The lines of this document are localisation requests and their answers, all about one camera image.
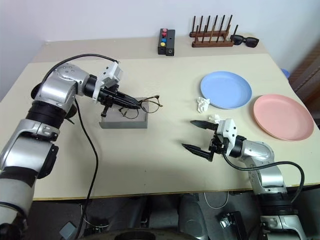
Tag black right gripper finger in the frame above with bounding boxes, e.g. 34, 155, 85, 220
180, 143, 214, 163
189, 119, 219, 131

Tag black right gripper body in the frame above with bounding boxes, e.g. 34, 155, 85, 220
208, 128, 230, 156

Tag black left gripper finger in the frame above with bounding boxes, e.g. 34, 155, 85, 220
115, 90, 139, 104
111, 97, 142, 110

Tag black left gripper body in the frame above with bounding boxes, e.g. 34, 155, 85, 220
98, 84, 120, 118

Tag thin-rimmed clear glasses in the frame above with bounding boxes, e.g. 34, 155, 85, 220
118, 94, 164, 120

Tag grey glasses case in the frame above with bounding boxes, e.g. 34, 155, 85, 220
99, 96, 150, 130

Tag crumpled white paper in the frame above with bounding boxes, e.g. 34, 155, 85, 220
195, 96, 211, 114
207, 114, 222, 125

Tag blue plate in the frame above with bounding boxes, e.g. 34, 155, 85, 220
199, 71, 253, 110

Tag black box with coloured buttons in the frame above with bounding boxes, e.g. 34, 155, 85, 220
157, 28, 169, 56

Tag grey rounded shape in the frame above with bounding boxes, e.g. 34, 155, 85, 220
178, 193, 209, 240

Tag pink plate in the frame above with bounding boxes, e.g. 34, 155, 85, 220
252, 93, 315, 142

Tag plain black box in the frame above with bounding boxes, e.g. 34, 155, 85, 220
165, 29, 176, 57

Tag black and silver device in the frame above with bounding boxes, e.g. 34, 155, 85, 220
218, 210, 245, 240

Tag wooden peg rack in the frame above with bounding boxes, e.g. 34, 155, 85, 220
188, 14, 240, 49

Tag black sunglasses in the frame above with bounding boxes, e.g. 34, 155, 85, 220
230, 34, 260, 49

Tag grey foot pedal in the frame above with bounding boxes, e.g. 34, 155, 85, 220
59, 221, 77, 240

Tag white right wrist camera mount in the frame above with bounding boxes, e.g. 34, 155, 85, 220
215, 118, 238, 154

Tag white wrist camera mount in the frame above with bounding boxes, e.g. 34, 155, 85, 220
91, 61, 124, 102
215, 118, 238, 154

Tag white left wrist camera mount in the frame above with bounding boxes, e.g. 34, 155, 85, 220
91, 61, 124, 102

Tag thin white cable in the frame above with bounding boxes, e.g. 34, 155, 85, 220
203, 191, 230, 209

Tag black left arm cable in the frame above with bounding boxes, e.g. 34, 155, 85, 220
41, 53, 121, 240

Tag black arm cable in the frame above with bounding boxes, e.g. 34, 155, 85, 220
221, 152, 306, 205
41, 53, 121, 240

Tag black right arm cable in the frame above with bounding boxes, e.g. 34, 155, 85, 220
221, 152, 306, 205

